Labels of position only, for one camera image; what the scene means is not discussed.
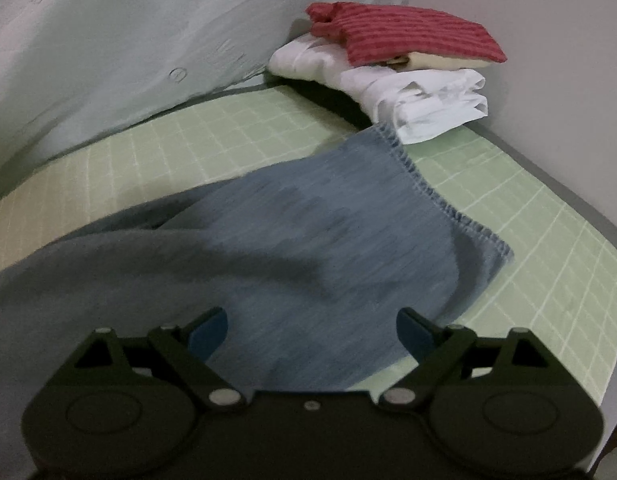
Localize blue denim jeans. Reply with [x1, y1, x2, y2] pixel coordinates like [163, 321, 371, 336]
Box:
[0, 126, 513, 479]

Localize white folded shirt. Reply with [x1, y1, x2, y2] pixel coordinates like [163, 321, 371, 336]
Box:
[268, 34, 488, 144]

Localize cream folded garment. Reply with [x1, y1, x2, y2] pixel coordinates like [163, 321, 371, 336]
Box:
[385, 52, 491, 72]

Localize red striped folded garment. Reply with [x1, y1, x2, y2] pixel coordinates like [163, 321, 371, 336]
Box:
[306, 1, 507, 67]

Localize carrot print bed sheet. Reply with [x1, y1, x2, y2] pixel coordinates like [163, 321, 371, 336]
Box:
[0, 0, 405, 198]

